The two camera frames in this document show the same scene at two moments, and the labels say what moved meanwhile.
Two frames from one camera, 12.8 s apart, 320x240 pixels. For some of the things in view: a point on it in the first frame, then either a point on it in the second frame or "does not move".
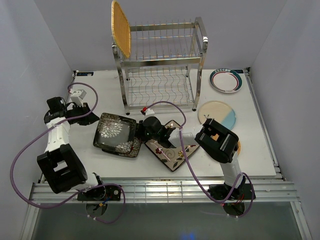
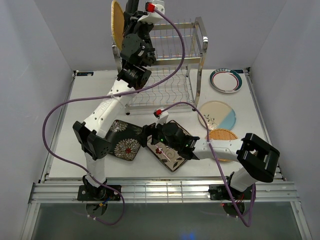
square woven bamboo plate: (121, 28) does not move
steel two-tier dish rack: (163, 69) does not move
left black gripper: (88, 118) → (131, 23)
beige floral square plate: (171, 158) does not move
